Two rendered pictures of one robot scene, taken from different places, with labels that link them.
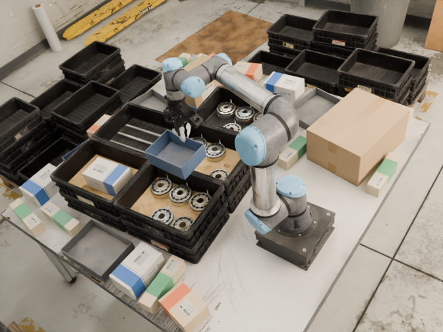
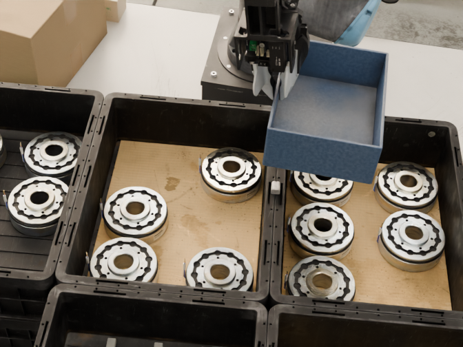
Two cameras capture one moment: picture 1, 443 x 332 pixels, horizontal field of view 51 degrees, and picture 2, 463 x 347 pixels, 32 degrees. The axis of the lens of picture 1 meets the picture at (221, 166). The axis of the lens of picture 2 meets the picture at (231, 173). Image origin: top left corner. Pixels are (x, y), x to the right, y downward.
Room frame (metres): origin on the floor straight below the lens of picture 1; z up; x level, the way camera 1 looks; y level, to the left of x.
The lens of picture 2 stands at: (2.02, 0.77, 1.85)
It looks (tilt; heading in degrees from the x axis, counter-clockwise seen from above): 47 degrees down; 233
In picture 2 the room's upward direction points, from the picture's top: 4 degrees clockwise
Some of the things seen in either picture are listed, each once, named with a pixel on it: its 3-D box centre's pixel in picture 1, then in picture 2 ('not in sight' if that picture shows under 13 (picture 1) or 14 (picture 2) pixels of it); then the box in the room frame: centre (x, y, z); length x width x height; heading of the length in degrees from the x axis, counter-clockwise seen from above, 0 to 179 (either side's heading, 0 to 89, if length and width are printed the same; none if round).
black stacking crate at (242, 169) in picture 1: (207, 158); (178, 211); (1.58, 0.06, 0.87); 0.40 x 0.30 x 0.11; 51
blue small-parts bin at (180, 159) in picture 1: (175, 153); (327, 107); (1.41, 0.17, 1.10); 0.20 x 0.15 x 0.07; 46
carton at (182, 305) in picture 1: (184, 307); not in sight; (0.91, 0.25, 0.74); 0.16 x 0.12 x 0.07; 34
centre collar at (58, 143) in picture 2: not in sight; (54, 151); (1.69, -0.17, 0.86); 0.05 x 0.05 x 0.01
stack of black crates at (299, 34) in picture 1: (297, 45); not in sight; (3.23, -0.80, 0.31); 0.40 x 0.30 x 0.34; 46
